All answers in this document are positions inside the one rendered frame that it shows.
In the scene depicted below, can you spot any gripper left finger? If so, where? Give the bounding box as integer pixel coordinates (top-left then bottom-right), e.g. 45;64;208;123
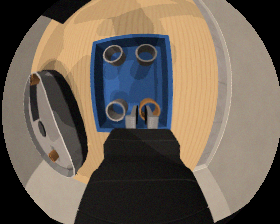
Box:
125;105;138;129

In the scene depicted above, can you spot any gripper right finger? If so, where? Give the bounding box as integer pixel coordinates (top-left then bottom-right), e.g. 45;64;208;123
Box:
144;106;159;129

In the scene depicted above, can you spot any blue rectangular crate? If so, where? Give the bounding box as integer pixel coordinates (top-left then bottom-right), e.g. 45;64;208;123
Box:
90;34;173;132

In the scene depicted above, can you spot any bronze bushing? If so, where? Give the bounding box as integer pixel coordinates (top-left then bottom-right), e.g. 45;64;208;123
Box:
30;74;40;85
139;98;160;120
48;149;59;162

